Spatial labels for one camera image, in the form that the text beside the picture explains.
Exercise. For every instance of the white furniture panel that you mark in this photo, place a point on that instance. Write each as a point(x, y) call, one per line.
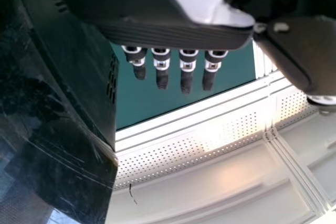
point(223, 197)

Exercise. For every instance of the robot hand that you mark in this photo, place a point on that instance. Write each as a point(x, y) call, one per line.
point(168, 9)

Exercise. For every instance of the black oven with glass door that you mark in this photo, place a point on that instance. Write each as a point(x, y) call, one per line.
point(52, 103)

